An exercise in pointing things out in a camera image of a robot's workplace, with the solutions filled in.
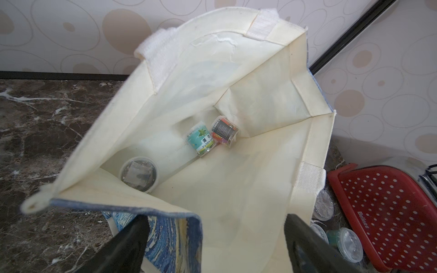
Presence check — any red black label jar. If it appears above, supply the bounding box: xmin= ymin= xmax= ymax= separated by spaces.
xmin=211 ymin=116 xmax=240 ymax=148

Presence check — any teal label seed jar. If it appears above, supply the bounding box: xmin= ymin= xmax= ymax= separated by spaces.
xmin=185 ymin=122 xmax=217 ymax=157

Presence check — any black corner frame post right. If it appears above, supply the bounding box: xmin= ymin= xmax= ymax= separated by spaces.
xmin=309 ymin=0 xmax=397 ymax=75

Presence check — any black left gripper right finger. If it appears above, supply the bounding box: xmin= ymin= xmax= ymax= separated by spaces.
xmin=284 ymin=214 xmax=358 ymax=273

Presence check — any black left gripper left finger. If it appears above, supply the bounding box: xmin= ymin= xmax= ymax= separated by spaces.
xmin=77 ymin=215 xmax=150 ymax=273

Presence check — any clear seed jar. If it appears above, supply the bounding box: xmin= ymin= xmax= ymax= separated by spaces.
xmin=310 ymin=223 xmax=329 ymax=243

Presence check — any red and steel toaster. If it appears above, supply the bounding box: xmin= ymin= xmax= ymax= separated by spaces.
xmin=327 ymin=163 xmax=437 ymax=273

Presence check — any wide amber seed jar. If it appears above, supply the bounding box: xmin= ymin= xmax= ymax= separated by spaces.
xmin=313 ymin=190 xmax=334 ymax=221

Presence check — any teal lid seed jar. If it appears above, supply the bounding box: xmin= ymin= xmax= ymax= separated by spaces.
xmin=326 ymin=227 xmax=364 ymax=263

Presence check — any cream canvas starry night bag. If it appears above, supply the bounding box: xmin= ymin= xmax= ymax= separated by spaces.
xmin=21 ymin=7 xmax=335 ymax=273

